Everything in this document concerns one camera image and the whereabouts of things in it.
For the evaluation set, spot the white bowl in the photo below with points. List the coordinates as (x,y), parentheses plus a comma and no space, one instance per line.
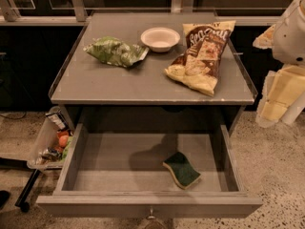
(160,39)

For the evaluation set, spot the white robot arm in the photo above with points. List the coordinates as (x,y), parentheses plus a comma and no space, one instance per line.
(283,94)

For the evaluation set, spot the grey cabinet counter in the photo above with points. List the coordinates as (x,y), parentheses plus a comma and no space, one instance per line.
(83,80)

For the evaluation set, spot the black stand leg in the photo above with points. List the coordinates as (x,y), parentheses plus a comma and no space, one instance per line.
(7,163)

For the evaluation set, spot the orange fruit in bin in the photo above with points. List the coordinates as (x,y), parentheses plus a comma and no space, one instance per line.
(63,141)

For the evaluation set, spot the brown yellow chip bag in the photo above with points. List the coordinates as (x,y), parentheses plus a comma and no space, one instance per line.
(198,66)

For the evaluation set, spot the metal drawer knob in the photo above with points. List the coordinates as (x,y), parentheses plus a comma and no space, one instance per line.
(151,215)

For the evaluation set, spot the metal window frame rail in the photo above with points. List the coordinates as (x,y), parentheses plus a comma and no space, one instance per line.
(73,12)

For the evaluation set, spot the green yellow sponge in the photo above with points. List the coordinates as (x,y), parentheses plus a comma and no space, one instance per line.
(183,173)

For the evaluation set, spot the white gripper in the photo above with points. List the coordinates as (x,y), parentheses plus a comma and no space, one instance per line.
(290,40)

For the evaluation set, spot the grey open top drawer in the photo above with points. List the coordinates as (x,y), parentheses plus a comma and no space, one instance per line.
(114,167)

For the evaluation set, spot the white packet in bin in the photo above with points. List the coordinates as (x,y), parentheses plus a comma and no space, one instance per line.
(58,119)

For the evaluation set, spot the clear plastic bin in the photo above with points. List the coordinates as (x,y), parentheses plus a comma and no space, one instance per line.
(46,153)

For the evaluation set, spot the green chip bag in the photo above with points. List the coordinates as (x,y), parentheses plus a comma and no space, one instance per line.
(113,51)

